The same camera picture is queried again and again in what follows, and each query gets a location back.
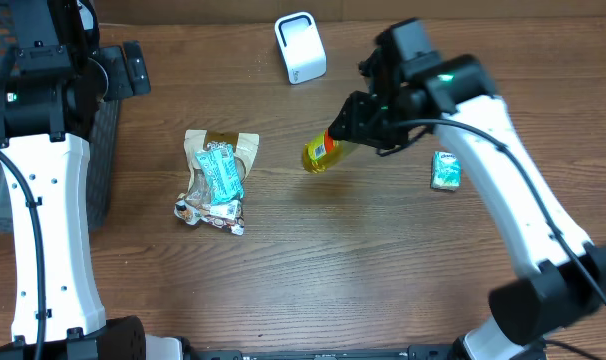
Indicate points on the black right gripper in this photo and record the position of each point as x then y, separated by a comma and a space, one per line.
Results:
360, 117

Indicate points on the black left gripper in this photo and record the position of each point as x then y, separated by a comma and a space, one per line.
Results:
122, 86

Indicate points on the clear bottle silver cap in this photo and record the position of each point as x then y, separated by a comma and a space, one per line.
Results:
324, 152

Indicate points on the small teal tissue pack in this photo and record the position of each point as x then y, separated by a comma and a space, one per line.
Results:
446, 171

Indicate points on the brown white snack bag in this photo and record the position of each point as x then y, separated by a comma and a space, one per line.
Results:
245, 148

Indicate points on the colourful snack packet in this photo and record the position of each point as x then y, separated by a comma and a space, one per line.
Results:
226, 216

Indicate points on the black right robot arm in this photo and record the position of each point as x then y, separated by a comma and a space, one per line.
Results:
560, 272

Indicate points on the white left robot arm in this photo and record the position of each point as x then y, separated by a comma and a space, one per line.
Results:
52, 83

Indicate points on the white barcode scanner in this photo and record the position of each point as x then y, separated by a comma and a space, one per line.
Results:
301, 47

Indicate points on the grey plastic shopping basket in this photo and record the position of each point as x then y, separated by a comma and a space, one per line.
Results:
102, 146

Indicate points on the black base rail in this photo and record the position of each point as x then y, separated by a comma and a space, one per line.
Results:
413, 352

